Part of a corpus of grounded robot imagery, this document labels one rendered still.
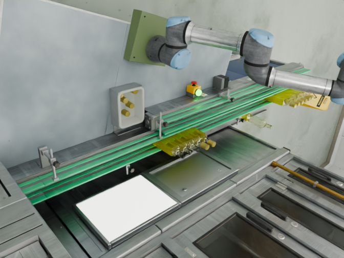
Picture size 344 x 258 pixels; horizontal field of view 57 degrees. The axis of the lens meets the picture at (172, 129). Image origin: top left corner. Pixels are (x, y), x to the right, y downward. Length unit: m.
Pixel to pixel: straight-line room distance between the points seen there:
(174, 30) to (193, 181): 0.82
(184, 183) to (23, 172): 0.82
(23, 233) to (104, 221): 0.56
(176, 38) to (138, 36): 0.22
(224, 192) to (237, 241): 0.31
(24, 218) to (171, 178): 0.93
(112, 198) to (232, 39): 0.98
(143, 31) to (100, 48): 0.24
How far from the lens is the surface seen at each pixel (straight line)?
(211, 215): 1.69
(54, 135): 1.75
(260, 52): 1.51
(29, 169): 1.68
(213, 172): 1.91
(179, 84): 2.14
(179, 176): 1.85
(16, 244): 1.08
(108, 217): 1.61
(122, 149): 1.78
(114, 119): 1.84
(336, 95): 1.59
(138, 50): 1.78
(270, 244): 1.63
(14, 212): 1.19
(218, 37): 1.57
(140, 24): 1.75
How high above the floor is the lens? 2.21
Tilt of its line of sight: 41 degrees down
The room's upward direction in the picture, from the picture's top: 119 degrees clockwise
